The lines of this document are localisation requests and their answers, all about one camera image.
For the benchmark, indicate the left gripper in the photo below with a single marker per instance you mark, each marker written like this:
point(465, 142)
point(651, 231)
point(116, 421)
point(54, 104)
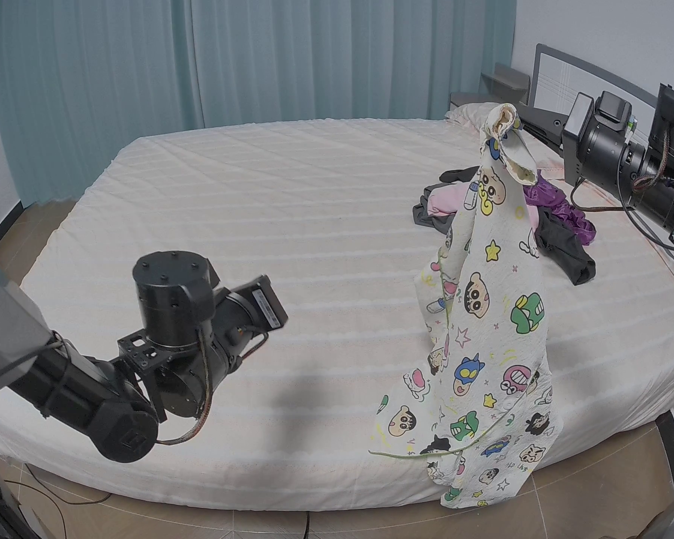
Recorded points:
point(247, 315)

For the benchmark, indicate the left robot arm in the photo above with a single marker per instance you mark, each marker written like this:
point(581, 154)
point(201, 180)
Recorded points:
point(62, 391)

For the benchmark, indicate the purple garment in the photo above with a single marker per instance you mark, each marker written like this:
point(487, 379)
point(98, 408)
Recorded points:
point(561, 205)

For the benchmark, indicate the pink garment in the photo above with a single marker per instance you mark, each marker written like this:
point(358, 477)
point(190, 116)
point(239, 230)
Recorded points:
point(446, 200)

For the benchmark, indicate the black garment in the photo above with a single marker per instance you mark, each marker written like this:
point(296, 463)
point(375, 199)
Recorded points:
point(567, 250)

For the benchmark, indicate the bed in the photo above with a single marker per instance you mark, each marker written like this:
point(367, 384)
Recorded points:
point(258, 200)

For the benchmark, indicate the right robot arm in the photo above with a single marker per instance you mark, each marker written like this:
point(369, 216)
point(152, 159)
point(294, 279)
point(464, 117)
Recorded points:
point(668, 188)

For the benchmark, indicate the blue-green curtain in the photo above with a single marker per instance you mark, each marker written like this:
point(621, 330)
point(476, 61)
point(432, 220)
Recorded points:
point(118, 48)

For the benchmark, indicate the white printed pyjama top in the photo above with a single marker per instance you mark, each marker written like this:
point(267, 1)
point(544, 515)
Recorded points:
point(500, 329)

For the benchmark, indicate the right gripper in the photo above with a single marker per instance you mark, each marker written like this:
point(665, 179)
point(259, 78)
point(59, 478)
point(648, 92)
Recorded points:
point(606, 155)

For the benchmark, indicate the grey bedside table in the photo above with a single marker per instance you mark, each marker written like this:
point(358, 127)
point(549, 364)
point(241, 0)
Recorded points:
point(505, 76)

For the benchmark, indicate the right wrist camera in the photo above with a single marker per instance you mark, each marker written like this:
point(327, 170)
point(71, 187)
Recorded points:
point(615, 109)

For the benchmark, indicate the cream pillow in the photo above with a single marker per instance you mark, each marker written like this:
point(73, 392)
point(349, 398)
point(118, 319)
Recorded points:
point(466, 115)

